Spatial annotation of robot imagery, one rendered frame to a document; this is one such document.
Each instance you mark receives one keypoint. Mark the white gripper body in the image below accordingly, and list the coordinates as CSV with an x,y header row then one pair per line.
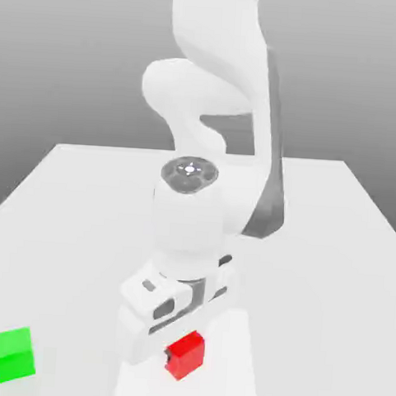
x,y
139,344

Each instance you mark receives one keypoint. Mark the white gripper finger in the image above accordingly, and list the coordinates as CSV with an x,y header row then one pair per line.
x,y
168,355

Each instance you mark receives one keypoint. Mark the small red cube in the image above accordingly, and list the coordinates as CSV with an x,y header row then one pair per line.
x,y
186,354

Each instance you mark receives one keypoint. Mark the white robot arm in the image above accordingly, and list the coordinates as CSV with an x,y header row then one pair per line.
x,y
187,217

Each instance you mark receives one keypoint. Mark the small green cube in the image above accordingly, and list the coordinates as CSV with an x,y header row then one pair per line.
x,y
14,355

